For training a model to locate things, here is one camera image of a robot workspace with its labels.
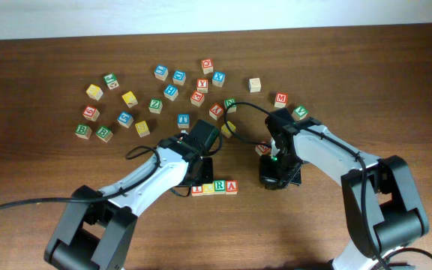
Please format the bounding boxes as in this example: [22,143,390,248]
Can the green V block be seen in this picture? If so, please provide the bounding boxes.
[292,106,308,121]

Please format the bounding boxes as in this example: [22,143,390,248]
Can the red y block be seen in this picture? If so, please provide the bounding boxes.
[208,103,224,121]
[196,78,209,93]

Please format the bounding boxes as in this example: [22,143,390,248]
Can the blue D block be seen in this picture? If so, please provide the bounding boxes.
[172,70,187,86]

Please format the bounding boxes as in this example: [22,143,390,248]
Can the red 6 block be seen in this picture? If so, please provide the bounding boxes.
[82,106,100,122]

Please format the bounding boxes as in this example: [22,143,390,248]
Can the red A block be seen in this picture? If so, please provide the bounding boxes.
[225,180,239,194]

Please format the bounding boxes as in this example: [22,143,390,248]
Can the red E block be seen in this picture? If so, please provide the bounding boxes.
[190,91,205,107]

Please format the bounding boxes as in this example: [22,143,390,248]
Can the green b block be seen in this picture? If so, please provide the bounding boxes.
[95,125,113,143]
[75,124,92,140]

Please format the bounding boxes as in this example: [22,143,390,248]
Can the green R block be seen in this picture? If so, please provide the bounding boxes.
[213,180,226,194]

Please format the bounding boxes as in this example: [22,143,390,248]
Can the red 3 block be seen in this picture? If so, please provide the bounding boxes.
[255,142,272,156]

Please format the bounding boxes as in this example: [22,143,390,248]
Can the blue H block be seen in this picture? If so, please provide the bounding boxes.
[163,85,179,101]

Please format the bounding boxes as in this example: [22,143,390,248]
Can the blue X block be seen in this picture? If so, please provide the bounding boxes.
[212,71,226,87]

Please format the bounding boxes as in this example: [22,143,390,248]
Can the blue L block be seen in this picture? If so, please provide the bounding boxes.
[154,64,169,81]

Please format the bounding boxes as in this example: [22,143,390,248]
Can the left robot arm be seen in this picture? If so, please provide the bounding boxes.
[43,120,222,270]

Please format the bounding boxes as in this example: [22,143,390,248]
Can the red Y block upper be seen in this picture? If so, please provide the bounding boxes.
[196,78,209,93]

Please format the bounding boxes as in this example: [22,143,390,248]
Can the red M block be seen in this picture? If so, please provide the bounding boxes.
[274,92,288,108]

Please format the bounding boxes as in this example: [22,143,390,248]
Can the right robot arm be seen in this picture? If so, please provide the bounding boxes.
[259,108,429,269]

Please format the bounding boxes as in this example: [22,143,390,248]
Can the yellow block upper left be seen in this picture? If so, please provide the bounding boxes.
[85,84,104,101]

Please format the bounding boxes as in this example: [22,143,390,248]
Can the blue T block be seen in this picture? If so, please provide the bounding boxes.
[177,114,190,129]

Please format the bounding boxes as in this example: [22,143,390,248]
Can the red Y block lower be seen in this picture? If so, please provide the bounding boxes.
[208,103,224,121]

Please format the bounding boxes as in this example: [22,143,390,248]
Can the green J block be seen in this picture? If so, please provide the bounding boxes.
[103,73,119,90]

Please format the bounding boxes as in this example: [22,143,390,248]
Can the green Z block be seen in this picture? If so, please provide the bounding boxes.
[148,99,163,114]

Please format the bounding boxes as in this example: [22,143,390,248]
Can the plain wooden block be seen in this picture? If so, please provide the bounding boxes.
[248,78,262,93]

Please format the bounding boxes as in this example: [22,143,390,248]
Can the yellow block centre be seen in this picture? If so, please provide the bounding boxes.
[221,121,236,138]

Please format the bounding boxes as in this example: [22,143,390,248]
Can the yellow block middle left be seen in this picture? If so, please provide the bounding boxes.
[121,91,138,108]

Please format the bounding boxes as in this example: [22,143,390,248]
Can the red Q block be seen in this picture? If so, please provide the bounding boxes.
[201,58,214,74]

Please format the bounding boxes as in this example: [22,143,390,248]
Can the green N block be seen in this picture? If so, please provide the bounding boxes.
[224,98,237,113]

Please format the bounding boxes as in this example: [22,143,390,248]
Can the green B block far left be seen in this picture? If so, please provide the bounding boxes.
[75,124,92,140]

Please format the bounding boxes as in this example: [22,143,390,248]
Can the yellow C block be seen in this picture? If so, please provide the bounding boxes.
[202,183,215,195]

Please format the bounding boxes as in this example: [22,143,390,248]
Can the red I block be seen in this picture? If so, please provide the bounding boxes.
[191,186,204,197]

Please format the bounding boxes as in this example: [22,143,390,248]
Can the yellow S block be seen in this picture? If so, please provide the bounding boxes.
[134,121,150,137]

